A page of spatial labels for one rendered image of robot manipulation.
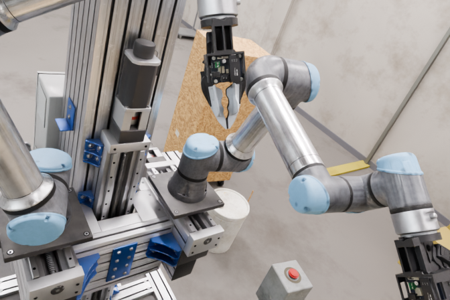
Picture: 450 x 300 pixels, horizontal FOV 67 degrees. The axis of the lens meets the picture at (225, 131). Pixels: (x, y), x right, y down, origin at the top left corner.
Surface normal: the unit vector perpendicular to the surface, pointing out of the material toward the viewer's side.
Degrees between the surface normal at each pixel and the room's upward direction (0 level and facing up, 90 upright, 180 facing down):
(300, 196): 90
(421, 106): 90
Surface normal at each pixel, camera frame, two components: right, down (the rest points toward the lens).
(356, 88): -0.78, 0.07
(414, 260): 0.47, -0.34
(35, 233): 0.29, 0.65
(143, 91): 0.54, 0.56
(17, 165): 0.77, 0.33
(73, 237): 0.31, -0.83
